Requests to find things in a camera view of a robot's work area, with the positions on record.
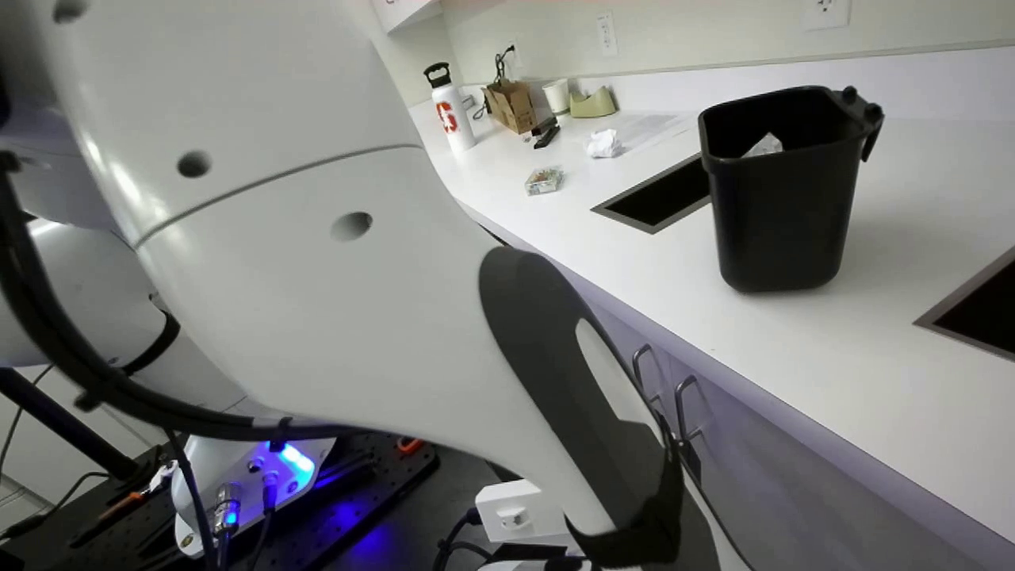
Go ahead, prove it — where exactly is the white bottle with red print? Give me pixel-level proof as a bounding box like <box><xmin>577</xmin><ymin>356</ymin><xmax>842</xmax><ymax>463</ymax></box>
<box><xmin>421</xmin><ymin>61</ymin><xmax>479</xmax><ymax>152</ymax></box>

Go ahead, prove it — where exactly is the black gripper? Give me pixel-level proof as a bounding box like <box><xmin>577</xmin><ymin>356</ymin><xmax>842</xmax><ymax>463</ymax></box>
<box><xmin>562</xmin><ymin>441</ymin><xmax>692</xmax><ymax>571</ymax></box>

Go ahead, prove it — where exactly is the metal cabinet door handle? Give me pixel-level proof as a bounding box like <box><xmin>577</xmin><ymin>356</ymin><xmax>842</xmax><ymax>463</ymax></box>
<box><xmin>669</xmin><ymin>372</ymin><xmax>709</xmax><ymax>451</ymax></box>
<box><xmin>627</xmin><ymin>338</ymin><xmax>666</xmax><ymax>406</ymax></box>

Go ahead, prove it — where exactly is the crumpled white paper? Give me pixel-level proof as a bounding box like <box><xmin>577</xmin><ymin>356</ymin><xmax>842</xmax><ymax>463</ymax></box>
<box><xmin>584</xmin><ymin>124</ymin><xmax>627</xmax><ymax>160</ymax></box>

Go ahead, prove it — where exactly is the small metallic object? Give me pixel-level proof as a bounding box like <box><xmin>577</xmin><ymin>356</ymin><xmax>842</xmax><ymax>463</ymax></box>
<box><xmin>524</xmin><ymin>163</ymin><xmax>568</xmax><ymax>198</ymax></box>

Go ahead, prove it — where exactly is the white cup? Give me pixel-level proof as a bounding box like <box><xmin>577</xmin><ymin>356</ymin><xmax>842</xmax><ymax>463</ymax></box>
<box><xmin>543</xmin><ymin>75</ymin><xmax>574</xmax><ymax>116</ymax></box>

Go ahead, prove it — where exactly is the white upper cabinet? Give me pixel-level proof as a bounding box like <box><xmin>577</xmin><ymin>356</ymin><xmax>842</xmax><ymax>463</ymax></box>
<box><xmin>368</xmin><ymin>0</ymin><xmax>443</xmax><ymax>35</ymax></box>

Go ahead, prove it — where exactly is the black plastic bin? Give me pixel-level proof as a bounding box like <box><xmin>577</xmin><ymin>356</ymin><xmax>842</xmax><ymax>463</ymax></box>
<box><xmin>695</xmin><ymin>82</ymin><xmax>889</xmax><ymax>292</ymax></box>

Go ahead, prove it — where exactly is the white paper sheet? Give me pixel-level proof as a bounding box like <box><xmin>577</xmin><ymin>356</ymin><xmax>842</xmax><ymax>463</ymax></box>
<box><xmin>740</xmin><ymin>131</ymin><xmax>790</xmax><ymax>160</ymax></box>

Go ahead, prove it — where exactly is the black support pole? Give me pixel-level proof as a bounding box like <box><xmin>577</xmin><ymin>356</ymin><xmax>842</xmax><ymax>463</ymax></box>
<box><xmin>0</xmin><ymin>364</ymin><xmax>142</xmax><ymax>484</ymax></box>

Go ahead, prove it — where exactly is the white wall outlet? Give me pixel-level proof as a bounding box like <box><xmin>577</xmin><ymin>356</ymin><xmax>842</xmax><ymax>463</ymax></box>
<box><xmin>590</xmin><ymin>8</ymin><xmax>622</xmax><ymax>57</ymax></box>
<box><xmin>805</xmin><ymin>0</ymin><xmax>857</xmax><ymax>31</ymax></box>

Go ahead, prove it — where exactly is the white cabinet door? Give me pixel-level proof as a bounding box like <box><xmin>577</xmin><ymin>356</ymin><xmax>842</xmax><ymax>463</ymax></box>
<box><xmin>568</xmin><ymin>299</ymin><xmax>681</xmax><ymax>456</ymax></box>
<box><xmin>669</xmin><ymin>343</ymin><xmax>1015</xmax><ymax>571</ymax></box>

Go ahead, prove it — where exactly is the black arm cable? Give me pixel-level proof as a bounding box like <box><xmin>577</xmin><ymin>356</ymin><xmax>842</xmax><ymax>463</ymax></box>
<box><xmin>0</xmin><ymin>156</ymin><xmax>360</xmax><ymax>571</ymax></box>

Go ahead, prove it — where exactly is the black marker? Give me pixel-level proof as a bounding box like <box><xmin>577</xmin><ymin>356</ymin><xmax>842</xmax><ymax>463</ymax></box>
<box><xmin>529</xmin><ymin>116</ymin><xmax>566</xmax><ymax>152</ymax></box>

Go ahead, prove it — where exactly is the black rectangular counter opening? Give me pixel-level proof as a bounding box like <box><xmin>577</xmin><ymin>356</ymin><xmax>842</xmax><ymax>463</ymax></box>
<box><xmin>590</xmin><ymin>152</ymin><xmax>713</xmax><ymax>237</ymax></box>

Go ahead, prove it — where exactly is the black breadboard table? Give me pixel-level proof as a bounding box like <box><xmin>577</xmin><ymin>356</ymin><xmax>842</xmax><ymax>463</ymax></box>
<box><xmin>0</xmin><ymin>428</ymin><xmax>443</xmax><ymax>571</ymax></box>

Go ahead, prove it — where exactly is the white base cabinet unit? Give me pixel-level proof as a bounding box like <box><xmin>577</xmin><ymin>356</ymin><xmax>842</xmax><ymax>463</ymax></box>
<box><xmin>417</xmin><ymin>124</ymin><xmax>1015</xmax><ymax>571</ymax></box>

